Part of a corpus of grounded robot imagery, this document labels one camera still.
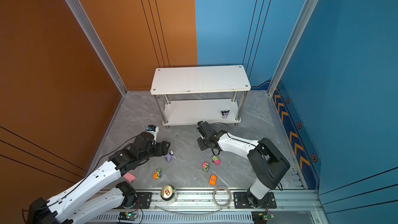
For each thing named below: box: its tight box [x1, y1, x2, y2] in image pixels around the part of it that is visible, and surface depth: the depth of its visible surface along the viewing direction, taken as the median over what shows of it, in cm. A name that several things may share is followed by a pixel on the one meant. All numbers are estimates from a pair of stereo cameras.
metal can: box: [160, 184, 175, 201], surface depth 68 cm
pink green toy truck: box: [211, 155, 221, 166], surface depth 85 cm
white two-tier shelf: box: [149, 65, 252, 129], surface depth 85 cm
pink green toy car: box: [202, 161, 210, 173], surface depth 84 cm
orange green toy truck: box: [152, 168, 163, 180], surface depth 81 cm
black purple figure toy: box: [220, 109, 230, 120], surface depth 96 cm
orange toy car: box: [209, 174, 217, 186], surface depth 79 cm
